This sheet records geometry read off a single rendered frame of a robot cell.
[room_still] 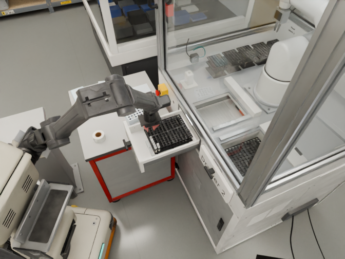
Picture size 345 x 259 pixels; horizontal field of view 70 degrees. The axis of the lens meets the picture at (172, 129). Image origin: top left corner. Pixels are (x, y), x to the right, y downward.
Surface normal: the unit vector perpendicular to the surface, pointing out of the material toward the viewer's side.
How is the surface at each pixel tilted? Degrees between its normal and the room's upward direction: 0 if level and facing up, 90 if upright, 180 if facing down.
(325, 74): 90
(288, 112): 90
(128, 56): 90
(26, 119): 0
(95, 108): 35
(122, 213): 1
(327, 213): 0
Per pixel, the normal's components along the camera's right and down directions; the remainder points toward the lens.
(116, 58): 0.40, 0.72
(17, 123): 0.00, -0.62
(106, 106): 0.32, -0.13
